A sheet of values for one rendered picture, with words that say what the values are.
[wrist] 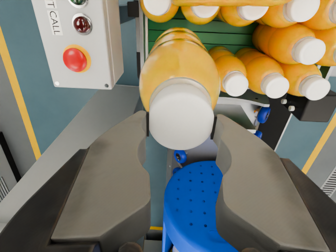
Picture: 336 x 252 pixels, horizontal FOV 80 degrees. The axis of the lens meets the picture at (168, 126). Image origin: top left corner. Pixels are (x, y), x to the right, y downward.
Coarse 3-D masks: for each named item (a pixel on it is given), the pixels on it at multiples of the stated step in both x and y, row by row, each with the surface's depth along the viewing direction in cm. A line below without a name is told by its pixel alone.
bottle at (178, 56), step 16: (176, 32) 21; (192, 32) 24; (160, 48) 15; (176, 48) 14; (192, 48) 15; (144, 64) 16; (160, 64) 14; (176, 64) 13; (192, 64) 13; (208, 64) 14; (144, 80) 14; (160, 80) 13; (176, 80) 12; (192, 80) 12; (208, 80) 14; (144, 96) 14; (208, 96) 13
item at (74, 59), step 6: (72, 48) 30; (66, 54) 31; (72, 54) 31; (78, 54) 31; (66, 60) 31; (72, 60) 31; (78, 60) 31; (84, 60) 31; (66, 66) 32; (72, 66) 32; (78, 66) 32; (84, 66) 32
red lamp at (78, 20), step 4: (80, 16) 28; (76, 20) 28; (80, 20) 28; (84, 20) 28; (76, 24) 28; (80, 24) 28; (84, 24) 28; (88, 24) 29; (76, 28) 29; (80, 28) 29; (84, 28) 29; (88, 28) 29; (80, 32) 29; (84, 32) 29
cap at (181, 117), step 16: (160, 96) 11; (176, 96) 11; (192, 96) 11; (160, 112) 11; (176, 112) 11; (192, 112) 11; (208, 112) 11; (160, 128) 12; (176, 128) 12; (192, 128) 12; (208, 128) 12; (176, 144) 12; (192, 144) 12
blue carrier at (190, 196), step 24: (192, 168) 58; (216, 168) 58; (168, 192) 50; (192, 192) 50; (216, 192) 51; (168, 216) 45; (192, 216) 45; (168, 240) 71; (192, 240) 40; (216, 240) 41
